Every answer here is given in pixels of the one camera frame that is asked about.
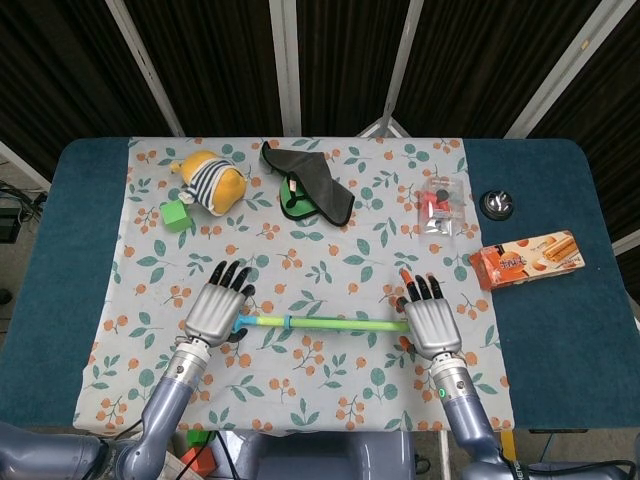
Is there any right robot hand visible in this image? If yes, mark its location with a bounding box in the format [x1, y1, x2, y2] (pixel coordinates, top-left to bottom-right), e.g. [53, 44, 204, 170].
[394, 269, 464, 359]

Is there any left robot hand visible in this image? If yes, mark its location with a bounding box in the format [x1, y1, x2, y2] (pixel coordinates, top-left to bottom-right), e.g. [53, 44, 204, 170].
[182, 258, 257, 350]

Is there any blue green toy pump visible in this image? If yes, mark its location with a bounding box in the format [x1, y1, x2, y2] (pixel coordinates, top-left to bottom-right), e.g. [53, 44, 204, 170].
[232, 313, 414, 335]

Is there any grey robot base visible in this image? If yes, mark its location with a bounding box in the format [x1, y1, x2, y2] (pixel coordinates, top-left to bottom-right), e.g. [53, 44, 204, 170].
[238, 430, 417, 480]

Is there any green cube block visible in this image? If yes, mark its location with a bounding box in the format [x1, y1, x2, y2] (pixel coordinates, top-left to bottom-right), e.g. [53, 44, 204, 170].
[159, 200, 194, 232]

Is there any floral print tablecloth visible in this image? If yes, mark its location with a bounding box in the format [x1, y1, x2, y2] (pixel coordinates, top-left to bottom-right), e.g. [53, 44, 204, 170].
[72, 135, 516, 434]

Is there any orange biscuit box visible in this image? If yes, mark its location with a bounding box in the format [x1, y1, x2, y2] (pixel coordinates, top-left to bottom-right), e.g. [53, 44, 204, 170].
[468, 229, 586, 291]

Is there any clear bag of red parts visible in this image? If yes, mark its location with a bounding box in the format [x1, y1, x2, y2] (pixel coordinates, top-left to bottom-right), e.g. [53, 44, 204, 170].
[417, 175, 469, 236]

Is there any yellow plush toy striped shirt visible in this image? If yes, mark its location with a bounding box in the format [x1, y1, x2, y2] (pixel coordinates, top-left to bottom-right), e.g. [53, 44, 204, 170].
[168, 149, 249, 217]

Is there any silver call bell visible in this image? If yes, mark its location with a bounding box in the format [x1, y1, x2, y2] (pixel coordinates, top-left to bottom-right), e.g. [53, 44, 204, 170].
[480, 189, 515, 220]

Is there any orange block under table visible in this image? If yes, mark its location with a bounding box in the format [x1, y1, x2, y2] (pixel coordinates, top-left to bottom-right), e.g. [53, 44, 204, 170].
[180, 447, 217, 474]

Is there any checked white cloth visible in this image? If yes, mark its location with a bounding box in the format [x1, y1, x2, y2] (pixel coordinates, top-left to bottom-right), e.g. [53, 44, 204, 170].
[158, 452, 187, 480]

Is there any dark grey cloth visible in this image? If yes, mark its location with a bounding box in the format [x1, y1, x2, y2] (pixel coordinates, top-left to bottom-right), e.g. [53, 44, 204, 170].
[259, 140, 356, 226]

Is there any black electronic device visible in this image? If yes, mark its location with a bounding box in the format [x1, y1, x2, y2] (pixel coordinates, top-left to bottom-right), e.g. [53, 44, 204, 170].
[0, 207, 22, 245]

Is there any black cable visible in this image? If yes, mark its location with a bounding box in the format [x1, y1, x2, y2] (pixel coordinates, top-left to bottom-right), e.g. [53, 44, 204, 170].
[174, 430, 239, 480]

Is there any white metal frame post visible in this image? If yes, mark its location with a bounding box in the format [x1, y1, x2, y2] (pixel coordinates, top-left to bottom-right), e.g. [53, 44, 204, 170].
[357, 0, 426, 139]
[268, 0, 304, 136]
[503, 0, 632, 140]
[104, 0, 186, 137]

